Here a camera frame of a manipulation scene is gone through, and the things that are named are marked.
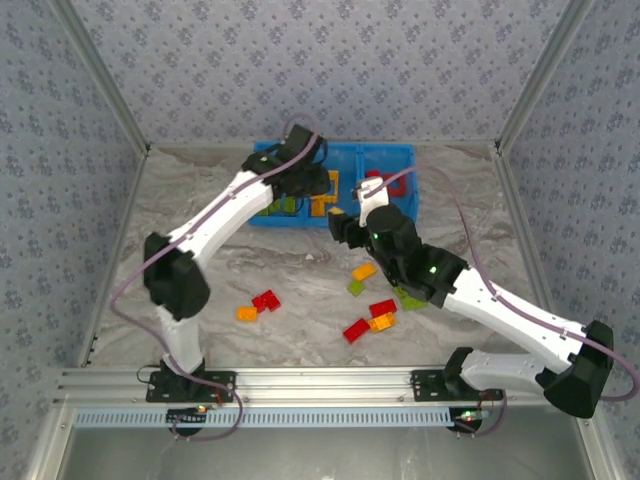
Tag aluminium left corner post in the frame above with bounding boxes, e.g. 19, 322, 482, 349
48, 0, 152, 157

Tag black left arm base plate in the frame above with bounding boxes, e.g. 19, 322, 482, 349
145, 368, 237, 404

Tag left controller board with light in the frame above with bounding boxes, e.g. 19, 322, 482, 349
166, 405, 210, 435

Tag right controller board with light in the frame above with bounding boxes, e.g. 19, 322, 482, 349
452, 405, 490, 434

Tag aluminium right corner post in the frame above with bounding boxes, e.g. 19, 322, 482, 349
494, 0, 600, 154

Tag aluminium corner post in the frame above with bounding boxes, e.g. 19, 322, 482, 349
494, 0, 600, 154
48, 0, 152, 157

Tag controller board with light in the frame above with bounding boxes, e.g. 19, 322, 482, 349
452, 405, 490, 434
166, 405, 210, 435

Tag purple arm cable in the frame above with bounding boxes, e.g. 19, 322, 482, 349
109, 113, 321, 444
374, 165, 640, 440

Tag aluminium left side rail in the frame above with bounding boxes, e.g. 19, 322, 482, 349
77, 147, 151, 369

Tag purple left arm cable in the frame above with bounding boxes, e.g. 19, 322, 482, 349
109, 113, 321, 444

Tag grey metal lower panel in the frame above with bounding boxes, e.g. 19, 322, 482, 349
59, 427, 596, 480

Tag aluminium front rail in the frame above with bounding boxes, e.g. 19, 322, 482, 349
53, 365, 600, 406

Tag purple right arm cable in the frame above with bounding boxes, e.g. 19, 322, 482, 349
374, 165, 640, 440

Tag white slotted cable duct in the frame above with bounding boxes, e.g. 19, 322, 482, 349
74, 407, 454, 430

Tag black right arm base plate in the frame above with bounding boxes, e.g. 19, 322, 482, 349
411, 368, 505, 404

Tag aluminium rail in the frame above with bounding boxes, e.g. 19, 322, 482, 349
492, 142, 574, 366
77, 147, 151, 369
53, 365, 600, 406

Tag blue three-compartment plastic bin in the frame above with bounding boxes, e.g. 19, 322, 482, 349
247, 141, 422, 230

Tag aluminium left lower frame leg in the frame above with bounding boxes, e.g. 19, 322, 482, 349
27, 404, 76, 480

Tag aluminium right side rail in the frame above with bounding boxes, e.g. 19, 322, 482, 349
492, 142, 574, 366

